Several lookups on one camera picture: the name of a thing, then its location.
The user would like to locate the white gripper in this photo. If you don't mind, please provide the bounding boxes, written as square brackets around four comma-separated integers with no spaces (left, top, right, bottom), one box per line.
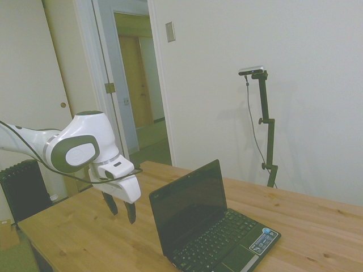
[88,168,142,225]

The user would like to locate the black laptop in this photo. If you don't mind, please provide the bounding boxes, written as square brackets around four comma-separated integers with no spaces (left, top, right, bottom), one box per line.
[149,159,282,272]

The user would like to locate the black camera stand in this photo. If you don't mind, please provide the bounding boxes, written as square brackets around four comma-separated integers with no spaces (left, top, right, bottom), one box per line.
[251,70,279,188]

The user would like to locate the white closet door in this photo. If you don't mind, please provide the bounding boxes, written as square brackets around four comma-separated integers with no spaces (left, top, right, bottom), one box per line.
[41,0,75,120]

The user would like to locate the brown cardboard box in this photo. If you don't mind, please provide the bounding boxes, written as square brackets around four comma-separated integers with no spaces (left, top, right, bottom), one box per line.
[0,218,20,252]

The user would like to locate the black radiator heater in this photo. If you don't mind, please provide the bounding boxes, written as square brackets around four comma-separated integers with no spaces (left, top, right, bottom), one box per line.
[0,159,53,223]

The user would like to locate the grey open door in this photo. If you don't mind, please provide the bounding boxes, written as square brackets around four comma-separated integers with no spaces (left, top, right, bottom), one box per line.
[91,0,140,156]

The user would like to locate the metal wall switch plate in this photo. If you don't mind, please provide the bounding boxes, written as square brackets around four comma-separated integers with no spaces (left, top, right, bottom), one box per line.
[165,21,176,43]

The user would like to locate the grey camera cable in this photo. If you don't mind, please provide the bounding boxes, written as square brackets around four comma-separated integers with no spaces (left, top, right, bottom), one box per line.
[244,75,269,186]

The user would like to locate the silver exterior camera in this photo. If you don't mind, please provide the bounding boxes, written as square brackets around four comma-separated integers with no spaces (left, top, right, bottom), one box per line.
[238,65,266,76]

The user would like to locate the wooden hallway door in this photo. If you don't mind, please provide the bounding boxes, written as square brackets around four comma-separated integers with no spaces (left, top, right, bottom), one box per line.
[118,35,154,129]

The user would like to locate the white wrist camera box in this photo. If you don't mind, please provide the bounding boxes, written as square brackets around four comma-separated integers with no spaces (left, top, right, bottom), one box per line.
[97,160,135,180]

